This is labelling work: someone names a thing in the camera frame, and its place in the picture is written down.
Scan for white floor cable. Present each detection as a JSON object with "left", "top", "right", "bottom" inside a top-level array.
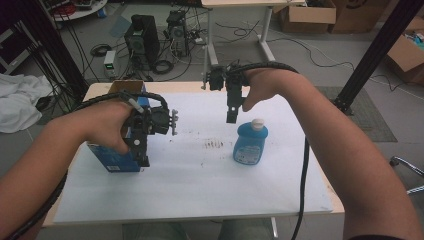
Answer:
[{"left": 266, "top": 26, "right": 424, "bottom": 101}]

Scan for blue bottle with white cap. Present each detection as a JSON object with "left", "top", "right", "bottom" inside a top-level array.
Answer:
[{"left": 232, "top": 118, "right": 270, "bottom": 166}]

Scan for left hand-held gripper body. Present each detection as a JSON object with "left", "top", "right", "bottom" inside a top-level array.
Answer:
[{"left": 124, "top": 99, "right": 180, "bottom": 142}]

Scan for white table mat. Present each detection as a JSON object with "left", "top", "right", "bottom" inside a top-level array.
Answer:
[{"left": 53, "top": 90, "right": 334, "bottom": 224}]

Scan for grey floor mat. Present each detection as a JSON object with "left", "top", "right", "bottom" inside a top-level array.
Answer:
[{"left": 314, "top": 85, "right": 399, "bottom": 144}]

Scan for coiled black cable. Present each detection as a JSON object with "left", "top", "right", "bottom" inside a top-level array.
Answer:
[
  {"left": 89, "top": 43, "right": 113, "bottom": 58},
  {"left": 150, "top": 59, "right": 175, "bottom": 76}
]

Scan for person's left hand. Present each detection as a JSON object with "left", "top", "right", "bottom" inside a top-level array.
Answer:
[{"left": 81, "top": 99, "right": 135, "bottom": 156}]

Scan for chrome chair frame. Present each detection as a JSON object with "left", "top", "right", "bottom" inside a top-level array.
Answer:
[{"left": 389, "top": 155, "right": 424, "bottom": 196}]

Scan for large black computer tower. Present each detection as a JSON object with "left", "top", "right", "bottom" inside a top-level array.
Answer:
[{"left": 124, "top": 14, "right": 162, "bottom": 69}]

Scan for large brown cardboard box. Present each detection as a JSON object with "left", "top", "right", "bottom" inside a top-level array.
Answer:
[{"left": 329, "top": 0, "right": 393, "bottom": 35}]

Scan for person's right hand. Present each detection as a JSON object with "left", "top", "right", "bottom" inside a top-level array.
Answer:
[{"left": 241, "top": 67, "right": 303, "bottom": 113}]

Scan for small black computer tower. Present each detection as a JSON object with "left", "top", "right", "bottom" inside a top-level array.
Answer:
[{"left": 165, "top": 9, "right": 190, "bottom": 58}]

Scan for black metal stand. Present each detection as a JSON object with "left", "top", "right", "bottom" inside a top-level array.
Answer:
[
  {"left": 31, "top": 0, "right": 90, "bottom": 99},
  {"left": 332, "top": 0, "right": 424, "bottom": 117}
]

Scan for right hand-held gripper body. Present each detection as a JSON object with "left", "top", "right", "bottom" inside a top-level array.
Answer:
[{"left": 201, "top": 61, "right": 250, "bottom": 99}]

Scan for white desk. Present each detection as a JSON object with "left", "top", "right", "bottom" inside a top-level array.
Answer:
[{"left": 200, "top": 0, "right": 307, "bottom": 68}]

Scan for white cloth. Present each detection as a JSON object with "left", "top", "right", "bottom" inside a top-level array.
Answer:
[{"left": 0, "top": 72, "right": 55, "bottom": 134}]

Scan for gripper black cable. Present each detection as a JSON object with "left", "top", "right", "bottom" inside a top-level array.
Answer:
[
  {"left": 226, "top": 61, "right": 311, "bottom": 240},
  {"left": 4, "top": 90, "right": 170, "bottom": 240}
]

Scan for white power supply unit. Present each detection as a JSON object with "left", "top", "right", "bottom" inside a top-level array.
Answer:
[{"left": 103, "top": 49, "right": 118, "bottom": 80}]

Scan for cardboard box with blue contents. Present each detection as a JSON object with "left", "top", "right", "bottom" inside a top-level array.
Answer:
[{"left": 384, "top": 15, "right": 424, "bottom": 85}]

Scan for round white table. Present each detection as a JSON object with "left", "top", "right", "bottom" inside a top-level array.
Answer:
[{"left": 46, "top": 0, "right": 109, "bottom": 23}]

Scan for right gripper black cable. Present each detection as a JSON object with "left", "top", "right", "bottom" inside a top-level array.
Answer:
[{"left": 226, "top": 61, "right": 311, "bottom": 240}]

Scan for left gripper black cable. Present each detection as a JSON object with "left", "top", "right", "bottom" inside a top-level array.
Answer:
[{"left": 4, "top": 90, "right": 170, "bottom": 240}]

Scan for open brown cardboard box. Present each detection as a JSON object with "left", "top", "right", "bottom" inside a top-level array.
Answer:
[{"left": 272, "top": 0, "right": 338, "bottom": 34}]

